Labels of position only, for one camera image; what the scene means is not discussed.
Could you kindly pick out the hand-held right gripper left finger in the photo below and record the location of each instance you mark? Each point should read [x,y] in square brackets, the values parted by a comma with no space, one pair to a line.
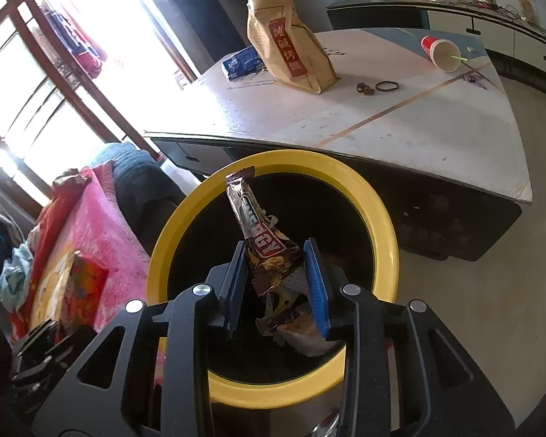
[236,286]

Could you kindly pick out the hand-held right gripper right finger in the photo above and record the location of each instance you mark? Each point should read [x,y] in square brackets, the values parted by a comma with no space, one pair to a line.
[318,291]

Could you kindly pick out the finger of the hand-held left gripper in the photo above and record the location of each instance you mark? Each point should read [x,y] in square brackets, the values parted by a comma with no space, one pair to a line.
[75,340]

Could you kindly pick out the brown chocolate bar wrapper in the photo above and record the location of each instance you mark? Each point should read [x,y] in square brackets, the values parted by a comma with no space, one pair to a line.
[255,227]

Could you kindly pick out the yellow rimmed trash bin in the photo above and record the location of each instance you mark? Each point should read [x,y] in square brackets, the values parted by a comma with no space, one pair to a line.
[277,391]

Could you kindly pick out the yellow white snack packet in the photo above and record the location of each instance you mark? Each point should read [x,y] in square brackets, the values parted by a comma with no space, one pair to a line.
[305,337]

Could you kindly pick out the red snack packet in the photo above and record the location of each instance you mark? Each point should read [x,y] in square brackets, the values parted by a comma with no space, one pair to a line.
[82,291]

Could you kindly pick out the light blue cloth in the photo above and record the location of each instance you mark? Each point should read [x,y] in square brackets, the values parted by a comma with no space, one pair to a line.
[13,277]

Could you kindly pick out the pink printed blanket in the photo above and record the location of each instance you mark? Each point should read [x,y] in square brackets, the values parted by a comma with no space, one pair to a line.
[100,236]

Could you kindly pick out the red quilt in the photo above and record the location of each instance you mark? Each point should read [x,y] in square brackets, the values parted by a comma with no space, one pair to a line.
[57,218]

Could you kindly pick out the blue sofa cover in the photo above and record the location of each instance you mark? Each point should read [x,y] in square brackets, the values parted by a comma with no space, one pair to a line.
[127,168]

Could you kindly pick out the white marble coffee table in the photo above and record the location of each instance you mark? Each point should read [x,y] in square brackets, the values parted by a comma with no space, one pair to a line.
[391,145]

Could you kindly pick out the small dark hair clip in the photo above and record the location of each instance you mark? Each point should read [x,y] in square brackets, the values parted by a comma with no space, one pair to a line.
[365,89]

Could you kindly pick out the brown framed glass door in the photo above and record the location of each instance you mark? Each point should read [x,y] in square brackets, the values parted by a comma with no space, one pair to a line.
[184,70]

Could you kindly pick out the blue tissue packet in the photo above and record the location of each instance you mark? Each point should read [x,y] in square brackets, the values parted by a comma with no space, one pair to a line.
[241,61]

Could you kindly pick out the brown paper bag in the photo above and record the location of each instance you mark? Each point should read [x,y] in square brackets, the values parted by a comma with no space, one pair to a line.
[291,54]

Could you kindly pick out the small purple item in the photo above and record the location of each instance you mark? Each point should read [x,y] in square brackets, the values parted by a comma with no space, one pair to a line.
[474,81]

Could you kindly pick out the red paper cup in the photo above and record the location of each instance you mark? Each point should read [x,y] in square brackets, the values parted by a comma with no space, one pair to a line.
[432,48]

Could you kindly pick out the green straw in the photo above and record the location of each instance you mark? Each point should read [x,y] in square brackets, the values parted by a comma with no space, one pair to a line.
[460,58]

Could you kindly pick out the dark blue curtain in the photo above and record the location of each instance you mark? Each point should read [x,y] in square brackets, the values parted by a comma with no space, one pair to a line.
[223,9]

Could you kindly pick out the hanging clothes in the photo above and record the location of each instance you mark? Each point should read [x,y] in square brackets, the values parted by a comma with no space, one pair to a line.
[82,50]

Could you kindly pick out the white television cabinet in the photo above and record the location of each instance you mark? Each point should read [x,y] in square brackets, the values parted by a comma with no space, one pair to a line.
[491,27]

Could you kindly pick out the small brown packet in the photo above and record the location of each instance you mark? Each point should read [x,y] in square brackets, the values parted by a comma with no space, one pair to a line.
[525,7]

